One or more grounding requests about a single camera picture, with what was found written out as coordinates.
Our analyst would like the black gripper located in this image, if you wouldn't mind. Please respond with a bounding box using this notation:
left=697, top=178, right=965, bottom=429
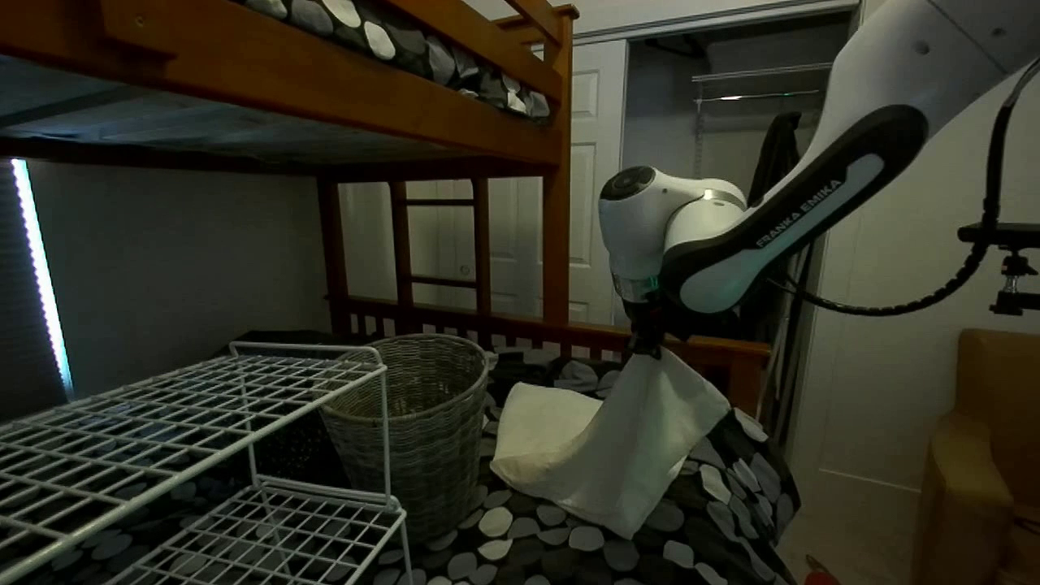
left=624, top=299, right=679, bottom=357

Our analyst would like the white towel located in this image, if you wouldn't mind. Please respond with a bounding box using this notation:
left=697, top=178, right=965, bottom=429
left=487, top=347, right=735, bottom=543

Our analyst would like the white panel door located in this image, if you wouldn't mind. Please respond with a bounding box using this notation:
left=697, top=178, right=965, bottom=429
left=565, top=35, right=632, bottom=333

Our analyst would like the dark hanging garment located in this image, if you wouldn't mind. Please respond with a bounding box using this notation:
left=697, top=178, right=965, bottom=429
left=745, top=104, right=804, bottom=207

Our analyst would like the black polka dot bedspread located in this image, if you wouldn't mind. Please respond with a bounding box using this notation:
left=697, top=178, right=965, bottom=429
left=0, top=341, right=804, bottom=585

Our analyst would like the woven wicker basket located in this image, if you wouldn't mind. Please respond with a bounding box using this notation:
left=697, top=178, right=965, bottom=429
left=318, top=333, right=492, bottom=545

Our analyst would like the closet shelf with rod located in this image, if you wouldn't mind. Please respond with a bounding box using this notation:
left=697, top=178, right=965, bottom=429
left=685, top=58, right=852, bottom=114

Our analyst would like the small red object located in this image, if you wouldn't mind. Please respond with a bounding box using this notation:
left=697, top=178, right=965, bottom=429
left=802, top=554, right=846, bottom=585

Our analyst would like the tan armchair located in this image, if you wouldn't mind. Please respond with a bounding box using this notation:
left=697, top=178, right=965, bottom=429
left=914, top=325, right=1040, bottom=585

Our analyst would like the polka dot bunk bedding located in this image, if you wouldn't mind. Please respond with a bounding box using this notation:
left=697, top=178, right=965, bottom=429
left=240, top=0, right=555, bottom=123

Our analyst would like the grey window blind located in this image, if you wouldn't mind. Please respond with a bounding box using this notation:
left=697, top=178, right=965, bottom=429
left=0, top=155, right=335, bottom=424

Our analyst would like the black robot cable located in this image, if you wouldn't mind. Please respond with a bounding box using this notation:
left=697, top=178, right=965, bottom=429
left=776, top=52, right=1040, bottom=323

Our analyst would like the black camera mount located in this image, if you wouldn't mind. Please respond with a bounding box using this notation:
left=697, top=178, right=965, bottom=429
left=956, top=219, right=1040, bottom=323

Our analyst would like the wooden bunk bed frame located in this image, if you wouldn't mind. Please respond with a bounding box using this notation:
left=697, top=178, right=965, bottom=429
left=0, top=0, right=781, bottom=418

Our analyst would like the white wire shelf rack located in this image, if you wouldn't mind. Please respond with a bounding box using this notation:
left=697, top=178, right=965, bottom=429
left=0, top=338, right=414, bottom=585

